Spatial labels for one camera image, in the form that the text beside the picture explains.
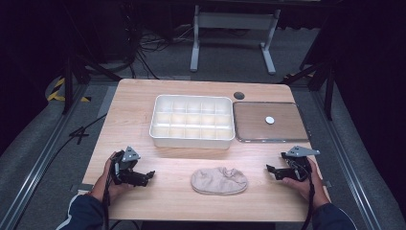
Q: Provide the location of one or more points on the beige sock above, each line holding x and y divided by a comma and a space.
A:
219, 181

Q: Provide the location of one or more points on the black tape floor mark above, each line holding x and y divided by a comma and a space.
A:
79, 133

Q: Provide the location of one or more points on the yellow and black floor tape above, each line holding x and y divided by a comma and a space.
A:
57, 92

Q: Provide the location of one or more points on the person's left hand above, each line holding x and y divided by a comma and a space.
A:
110, 187

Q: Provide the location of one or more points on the white metal desk frame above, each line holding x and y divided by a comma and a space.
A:
234, 20

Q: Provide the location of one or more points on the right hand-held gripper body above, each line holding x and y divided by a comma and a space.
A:
298, 164

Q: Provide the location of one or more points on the aluminium floor rail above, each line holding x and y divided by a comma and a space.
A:
348, 166
35, 174

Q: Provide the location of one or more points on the wooden lid with white knob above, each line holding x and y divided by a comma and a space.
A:
255, 123

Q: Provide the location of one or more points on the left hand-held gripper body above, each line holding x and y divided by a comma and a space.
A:
125, 163

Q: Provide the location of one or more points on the person's right hand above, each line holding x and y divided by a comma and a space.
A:
308, 188

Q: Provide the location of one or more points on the white divided storage box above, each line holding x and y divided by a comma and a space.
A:
192, 121

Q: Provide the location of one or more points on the black tripod stand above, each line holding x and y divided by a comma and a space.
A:
68, 80
328, 89

